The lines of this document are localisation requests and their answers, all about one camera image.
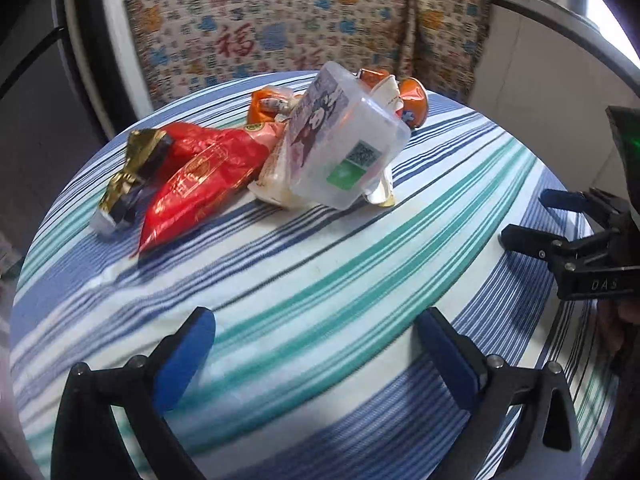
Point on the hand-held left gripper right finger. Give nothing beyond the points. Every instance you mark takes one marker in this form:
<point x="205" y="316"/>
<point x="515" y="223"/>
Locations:
<point x="447" y="360"/>

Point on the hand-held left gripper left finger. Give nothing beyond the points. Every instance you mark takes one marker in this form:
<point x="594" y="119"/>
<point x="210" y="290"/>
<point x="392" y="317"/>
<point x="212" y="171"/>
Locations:
<point x="182" y="360"/>

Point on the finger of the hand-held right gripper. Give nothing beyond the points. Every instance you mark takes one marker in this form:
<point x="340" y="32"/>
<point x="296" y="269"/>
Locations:
<point x="530" y="240"/>
<point x="565" y="200"/>

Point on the red foil snack wrapper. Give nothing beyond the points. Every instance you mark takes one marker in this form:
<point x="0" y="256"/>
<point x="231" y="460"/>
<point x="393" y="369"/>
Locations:
<point x="200" y="185"/>

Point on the gold black foil wrapper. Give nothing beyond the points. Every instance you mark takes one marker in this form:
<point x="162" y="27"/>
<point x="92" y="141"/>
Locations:
<point x="125" y="185"/>

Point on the clear plastic box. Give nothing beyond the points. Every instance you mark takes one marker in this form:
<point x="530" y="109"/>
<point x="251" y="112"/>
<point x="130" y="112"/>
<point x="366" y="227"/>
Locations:
<point x="350" y="145"/>

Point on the beige food wrapper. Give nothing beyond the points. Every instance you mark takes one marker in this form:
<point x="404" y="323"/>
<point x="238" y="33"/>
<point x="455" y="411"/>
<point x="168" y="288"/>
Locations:
<point x="275" y="175"/>

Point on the orange white wrapper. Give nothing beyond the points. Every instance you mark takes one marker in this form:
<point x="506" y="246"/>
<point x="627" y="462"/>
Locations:
<point x="262" y="105"/>

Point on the person's right hand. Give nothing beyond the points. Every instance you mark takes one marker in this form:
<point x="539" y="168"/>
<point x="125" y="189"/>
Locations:
<point x="620" y="325"/>

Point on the white kitchen counter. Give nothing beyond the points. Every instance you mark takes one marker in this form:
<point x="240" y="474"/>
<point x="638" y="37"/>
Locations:
<point x="550" y="85"/>

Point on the round striped table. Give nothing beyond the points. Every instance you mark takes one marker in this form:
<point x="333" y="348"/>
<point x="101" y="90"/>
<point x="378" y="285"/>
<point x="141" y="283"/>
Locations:
<point x="325" y="260"/>

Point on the printed patterned cloth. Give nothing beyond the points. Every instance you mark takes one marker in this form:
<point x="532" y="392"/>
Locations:
<point x="450" y="35"/>
<point x="250" y="25"/>

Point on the grey refrigerator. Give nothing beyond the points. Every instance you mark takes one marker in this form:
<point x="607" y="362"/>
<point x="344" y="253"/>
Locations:
<point x="35" y="85"/>

